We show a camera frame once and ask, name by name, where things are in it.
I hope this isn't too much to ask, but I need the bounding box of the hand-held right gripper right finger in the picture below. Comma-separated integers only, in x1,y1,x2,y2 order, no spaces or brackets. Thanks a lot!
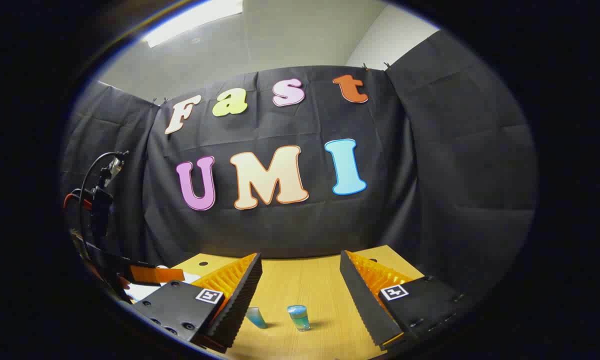
339,249,473,352

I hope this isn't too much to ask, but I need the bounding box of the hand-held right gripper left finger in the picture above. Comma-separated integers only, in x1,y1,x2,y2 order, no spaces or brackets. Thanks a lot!
131,252,264,355

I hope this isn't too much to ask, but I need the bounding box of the white blue tube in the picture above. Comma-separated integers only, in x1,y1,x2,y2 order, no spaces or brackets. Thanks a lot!
245,306,269,330

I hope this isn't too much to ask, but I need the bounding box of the blue green clear bottle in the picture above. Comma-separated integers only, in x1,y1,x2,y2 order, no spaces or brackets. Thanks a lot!
286,304,312,332

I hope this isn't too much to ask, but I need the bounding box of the ceiling light panel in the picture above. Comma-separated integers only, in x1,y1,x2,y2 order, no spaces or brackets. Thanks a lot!
144,0,244,49

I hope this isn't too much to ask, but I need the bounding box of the black cable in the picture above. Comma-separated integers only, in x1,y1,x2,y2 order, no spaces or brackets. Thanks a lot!
78,151,130,251

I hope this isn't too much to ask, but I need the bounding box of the red cable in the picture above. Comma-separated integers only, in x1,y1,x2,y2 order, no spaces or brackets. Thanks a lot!
63,192,94,212

